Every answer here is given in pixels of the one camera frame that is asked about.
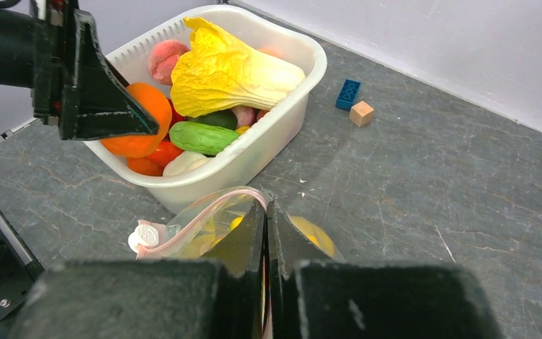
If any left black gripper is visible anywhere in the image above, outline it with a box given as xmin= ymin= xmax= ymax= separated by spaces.
xmin=0 ymin=1 xmax=159 ymax=141

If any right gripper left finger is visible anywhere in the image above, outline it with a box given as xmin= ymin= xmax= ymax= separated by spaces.
xmin=11 ymin=202 xmax=265 ymax=338

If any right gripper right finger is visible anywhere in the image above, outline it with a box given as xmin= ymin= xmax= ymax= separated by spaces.
xmin=267 ymin=202 xmax=502 ymax=338

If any yellow banana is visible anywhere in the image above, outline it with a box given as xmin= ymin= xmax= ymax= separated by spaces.
xmin=289 ymin=215 xmax=336 ymax=257

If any orange bell pepper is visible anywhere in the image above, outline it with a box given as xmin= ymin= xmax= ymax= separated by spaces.
xmin=101 ymin=82 xmax=173 ymax=159

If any clear zip top bag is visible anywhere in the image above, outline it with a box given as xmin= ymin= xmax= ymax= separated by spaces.
xmin=127 ymin=186 xmax=344 ymax=263

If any yellow crinkled lettuce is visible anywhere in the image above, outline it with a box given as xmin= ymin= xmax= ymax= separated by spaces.
xmin=170 ymin=17 xmax=306 ymax=118

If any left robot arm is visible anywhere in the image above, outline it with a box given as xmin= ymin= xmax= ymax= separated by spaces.
xmin=0 ymin=1 xmax=159 ymax=321

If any orange chili pepper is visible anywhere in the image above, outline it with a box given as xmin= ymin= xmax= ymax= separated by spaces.
xmin=126 ymin=157 xmax=164 ymax=177

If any lower reddish peach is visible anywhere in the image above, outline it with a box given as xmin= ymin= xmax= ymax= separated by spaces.
xmin=147 ymin=40 xmax=190 ymax=85

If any red pepper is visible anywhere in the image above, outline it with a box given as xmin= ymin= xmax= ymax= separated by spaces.
xmin=146 ymin=99 xmax=185 ymax=167

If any white mushroom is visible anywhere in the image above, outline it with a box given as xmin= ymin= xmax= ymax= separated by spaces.
xmin=162 ymin=151 xmax=210 ymax=177

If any light green bitter gourd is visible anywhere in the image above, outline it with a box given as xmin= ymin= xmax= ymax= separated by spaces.
xmin=169 ymin=121 xmax=241 ymax=156

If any white plastic basket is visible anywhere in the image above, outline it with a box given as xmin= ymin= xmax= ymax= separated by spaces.
xmin=86 ymin=5 xmax=327 ymax=213

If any small yellow fruit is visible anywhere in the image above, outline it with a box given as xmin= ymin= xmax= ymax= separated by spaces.
xmin=235 ymin=125 xmax=251 ymax=135

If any small wooden cube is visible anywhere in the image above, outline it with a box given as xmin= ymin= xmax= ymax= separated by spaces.
xmin=349 ymin=101 xmax=375 ymax=127

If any blue toy block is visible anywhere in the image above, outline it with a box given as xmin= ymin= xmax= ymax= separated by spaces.
xmin=335 ymin=79 xmax=361 ymax=111

